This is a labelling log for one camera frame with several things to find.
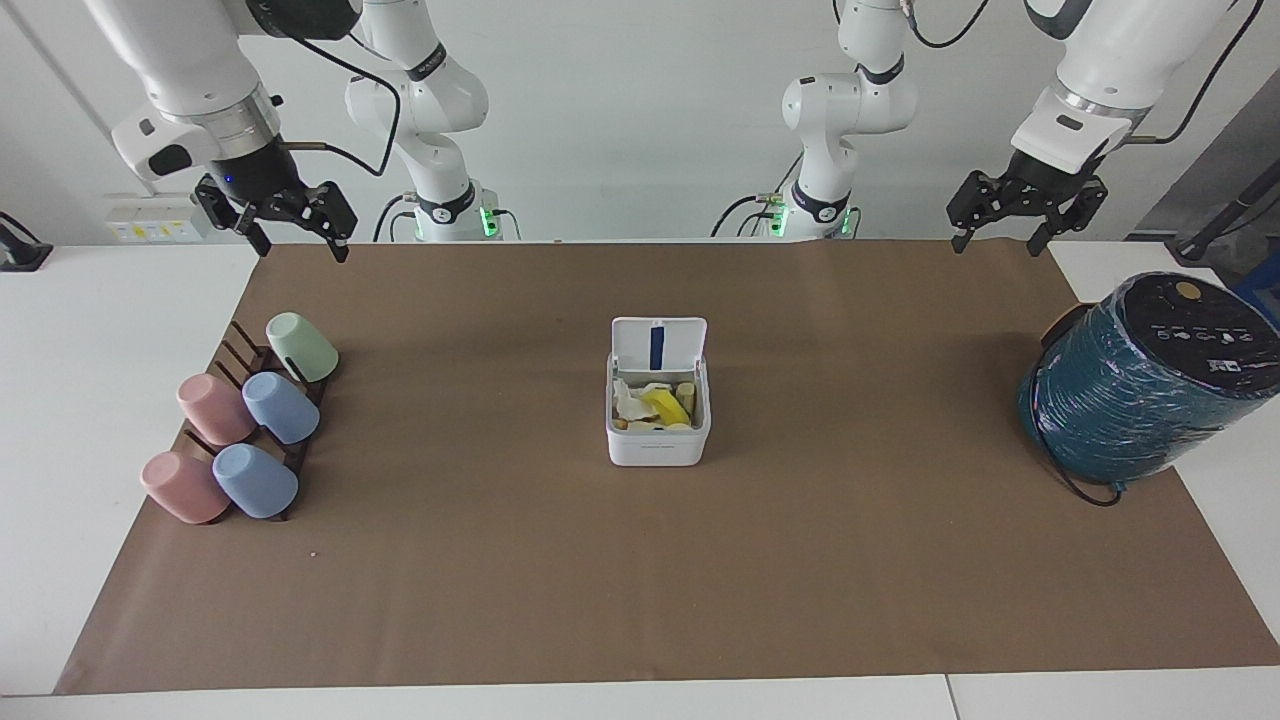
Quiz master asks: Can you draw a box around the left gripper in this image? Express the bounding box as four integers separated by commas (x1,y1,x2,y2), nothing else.
946,149,1110,257

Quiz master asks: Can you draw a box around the white crumpled tissue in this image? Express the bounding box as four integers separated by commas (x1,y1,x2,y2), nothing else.
612,377,653,422

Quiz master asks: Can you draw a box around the brown wooden cup rack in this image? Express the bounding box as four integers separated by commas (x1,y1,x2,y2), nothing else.
178,319,329,523

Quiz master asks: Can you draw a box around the teal wrapped cable spool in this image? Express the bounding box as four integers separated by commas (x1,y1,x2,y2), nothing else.
1017,271,1280,489

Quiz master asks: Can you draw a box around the white trash can with lid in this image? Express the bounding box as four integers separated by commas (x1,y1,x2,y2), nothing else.
605,316,713,468

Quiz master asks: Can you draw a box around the blue cup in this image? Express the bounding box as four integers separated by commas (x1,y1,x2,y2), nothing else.
211,443,300,520
241,371,322,446

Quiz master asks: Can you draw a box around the pink cup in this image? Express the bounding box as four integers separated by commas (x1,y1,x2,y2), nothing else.
176,372,257,447
139,450,232,525

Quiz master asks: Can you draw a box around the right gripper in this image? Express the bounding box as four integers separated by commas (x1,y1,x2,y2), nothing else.
194,139,359,265

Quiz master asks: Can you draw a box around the yellow banana peel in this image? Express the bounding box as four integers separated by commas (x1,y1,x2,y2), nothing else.
640,388,692,428

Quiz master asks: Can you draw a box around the black cable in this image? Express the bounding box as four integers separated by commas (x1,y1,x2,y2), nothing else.
710,193,793,239
262,28,403,178
1122,0,1266,147
900,0,993,50
1028,395,1128,508
373,193,419,244

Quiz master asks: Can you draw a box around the black stand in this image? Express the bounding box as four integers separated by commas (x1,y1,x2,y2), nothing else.
0,211,54,272
1163,158,1280,267

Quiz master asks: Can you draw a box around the green cup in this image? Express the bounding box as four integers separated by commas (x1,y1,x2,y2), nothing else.
265,311,340,384

